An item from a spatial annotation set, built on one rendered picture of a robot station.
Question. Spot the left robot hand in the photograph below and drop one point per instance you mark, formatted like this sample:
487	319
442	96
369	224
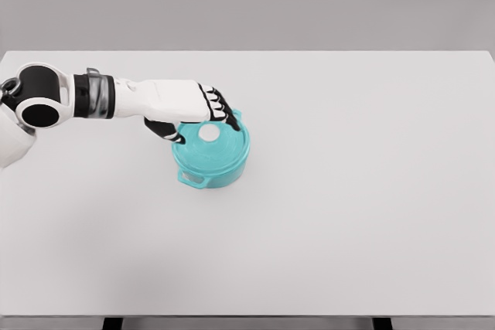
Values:
176	100

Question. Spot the teal pot lid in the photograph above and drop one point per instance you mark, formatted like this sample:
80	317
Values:
214	148

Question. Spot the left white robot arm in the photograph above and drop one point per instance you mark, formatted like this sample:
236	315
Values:
50	102

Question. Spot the teal pot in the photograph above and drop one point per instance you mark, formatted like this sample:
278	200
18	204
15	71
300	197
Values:
216	175

